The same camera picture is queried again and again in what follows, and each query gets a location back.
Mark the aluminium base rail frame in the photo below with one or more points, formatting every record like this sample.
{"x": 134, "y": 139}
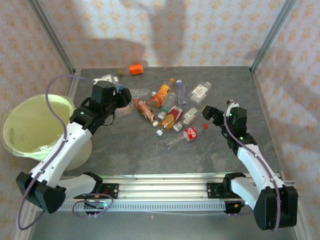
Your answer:
{"x": 162, "y": 187}

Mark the aluminium frame post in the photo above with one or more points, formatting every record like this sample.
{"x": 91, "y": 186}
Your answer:
{"x": 272, "y": 32}
{"x": 50, "y": 32}

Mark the white bin with yellow bag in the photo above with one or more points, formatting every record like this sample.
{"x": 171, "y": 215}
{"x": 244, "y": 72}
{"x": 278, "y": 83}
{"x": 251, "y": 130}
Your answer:
{"x": 30, "y": 125}

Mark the clear bottle green white cap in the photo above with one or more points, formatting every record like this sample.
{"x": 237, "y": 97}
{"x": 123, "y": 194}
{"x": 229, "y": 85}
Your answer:
{"x": 169, "y": 101}

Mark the clear bottle with orange label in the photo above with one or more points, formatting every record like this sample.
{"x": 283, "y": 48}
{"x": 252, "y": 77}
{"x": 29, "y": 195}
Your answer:
{"x": 135, "y": 69}

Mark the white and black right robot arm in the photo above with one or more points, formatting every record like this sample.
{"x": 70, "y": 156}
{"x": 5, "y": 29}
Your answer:
{"x": 250, "y": 160}

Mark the amber tea bottle red label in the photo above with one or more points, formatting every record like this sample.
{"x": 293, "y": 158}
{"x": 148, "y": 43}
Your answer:
{"x": 172, "y": 116}

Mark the black mounting plate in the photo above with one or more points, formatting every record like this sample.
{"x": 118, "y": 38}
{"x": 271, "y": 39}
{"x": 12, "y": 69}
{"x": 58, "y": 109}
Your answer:
{"x": 112, "y": 191}
{"x": 215, "y": 190}

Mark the blue tinted plastic bottle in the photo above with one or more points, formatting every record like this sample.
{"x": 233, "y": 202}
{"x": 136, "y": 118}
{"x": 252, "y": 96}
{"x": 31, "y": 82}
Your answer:
{"x": 182, "y": 92}

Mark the clear bottle red label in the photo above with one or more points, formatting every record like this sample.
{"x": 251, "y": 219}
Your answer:
{"x": 191, "y": 133}

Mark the clear plastic bottle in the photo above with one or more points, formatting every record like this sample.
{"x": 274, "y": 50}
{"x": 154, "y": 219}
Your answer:
{"x": 140, "y": 93}

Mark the small clear bottle green label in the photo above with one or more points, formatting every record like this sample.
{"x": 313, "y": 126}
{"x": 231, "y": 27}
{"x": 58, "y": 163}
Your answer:
{"x": 189, "y": 115}

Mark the brown label bottle white cap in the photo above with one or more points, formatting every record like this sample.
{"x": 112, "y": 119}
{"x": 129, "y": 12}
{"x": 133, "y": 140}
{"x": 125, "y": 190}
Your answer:
{"x": 145, "y": 110}

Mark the black controller box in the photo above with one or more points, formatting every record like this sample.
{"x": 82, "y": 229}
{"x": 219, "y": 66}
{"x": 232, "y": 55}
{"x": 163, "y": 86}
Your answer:
{"x": 231, "y": 207}

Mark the circuit board with green light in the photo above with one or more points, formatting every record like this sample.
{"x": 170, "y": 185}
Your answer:
{"x": 98, "y": 205}

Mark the clear bottle white label blue cap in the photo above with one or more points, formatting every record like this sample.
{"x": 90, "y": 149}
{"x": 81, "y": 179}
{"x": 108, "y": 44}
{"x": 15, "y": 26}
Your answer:
{"x": 108, "y": 77}

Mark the orange juice bottle yellow label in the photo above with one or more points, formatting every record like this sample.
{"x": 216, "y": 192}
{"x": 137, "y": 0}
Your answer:
{"x": 161, "y": 93}

